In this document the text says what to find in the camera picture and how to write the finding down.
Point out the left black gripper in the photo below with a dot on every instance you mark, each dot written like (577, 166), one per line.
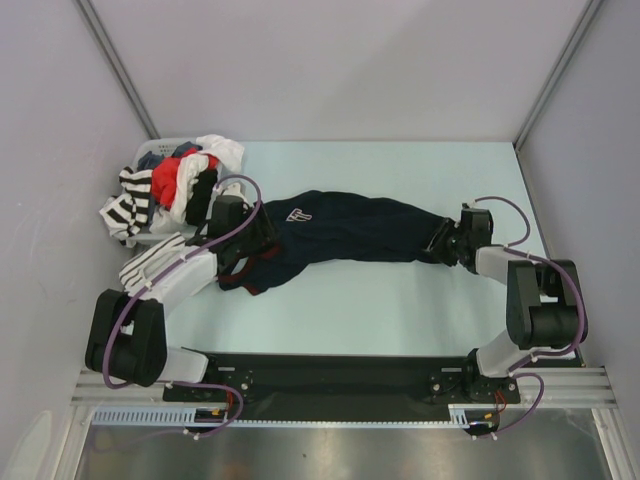
(265, 232)

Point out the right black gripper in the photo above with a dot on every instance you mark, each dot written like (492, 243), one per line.
(435, 247)

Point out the navy tank top red trim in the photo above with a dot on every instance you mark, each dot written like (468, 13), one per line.
(318, 226)

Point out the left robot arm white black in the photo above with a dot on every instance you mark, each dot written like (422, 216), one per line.
(128, 342)

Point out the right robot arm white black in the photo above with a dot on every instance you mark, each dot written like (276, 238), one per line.
(545, 313)

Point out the thin striped white tank top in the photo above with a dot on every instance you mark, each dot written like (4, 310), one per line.
(144, 267)

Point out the black white striped tank top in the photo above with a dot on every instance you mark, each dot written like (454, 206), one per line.
(127, 214)

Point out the grey blue tank top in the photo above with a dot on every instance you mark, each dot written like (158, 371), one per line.
(152, 153)

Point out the grey plastic laundry basket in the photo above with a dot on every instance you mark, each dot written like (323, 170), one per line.
(162, 221)

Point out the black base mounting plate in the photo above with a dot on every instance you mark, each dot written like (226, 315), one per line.
(356, 387)

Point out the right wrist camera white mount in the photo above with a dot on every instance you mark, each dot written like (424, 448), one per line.
(470, 208)

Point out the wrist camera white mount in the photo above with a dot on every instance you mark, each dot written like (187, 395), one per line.
(235, 189)
(470, 208)

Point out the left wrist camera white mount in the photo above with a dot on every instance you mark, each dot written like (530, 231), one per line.
(235, 189)

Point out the slotted cable duct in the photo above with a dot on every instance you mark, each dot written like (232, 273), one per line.
(208, 418)

